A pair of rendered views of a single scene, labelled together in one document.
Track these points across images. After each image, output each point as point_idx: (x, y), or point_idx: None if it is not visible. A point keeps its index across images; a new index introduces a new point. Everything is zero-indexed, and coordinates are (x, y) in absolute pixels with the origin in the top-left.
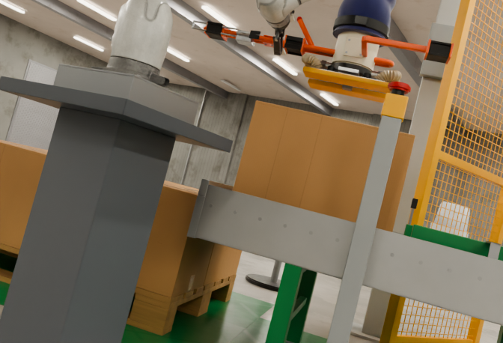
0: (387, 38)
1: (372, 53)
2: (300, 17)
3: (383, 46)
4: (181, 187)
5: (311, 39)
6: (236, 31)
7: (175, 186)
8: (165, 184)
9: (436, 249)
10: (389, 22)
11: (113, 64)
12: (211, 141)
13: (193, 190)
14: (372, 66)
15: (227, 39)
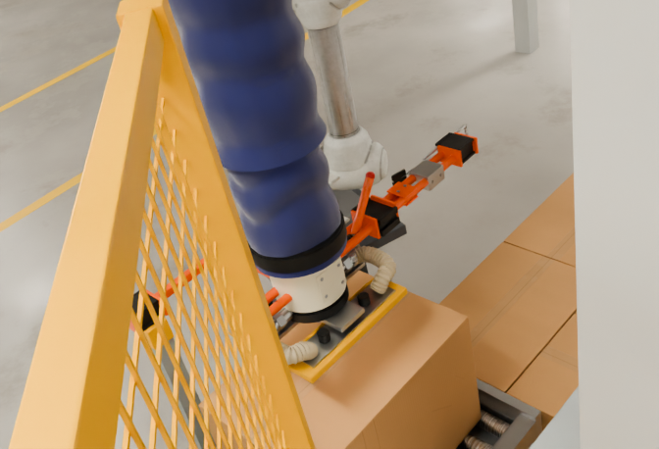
0: (260, 267)
1: (270, 278)
2: (366, 174)
3: (279, 277)
4: (549, 346)
5: (355, 216)
6: (429, 160)
7: (551, 340)
8: (502, 324)
9: None
10: (250, 241)
11: None
12: (269, 278)
13: (550, 361)
14: (277, 298)
15: (460, 164)
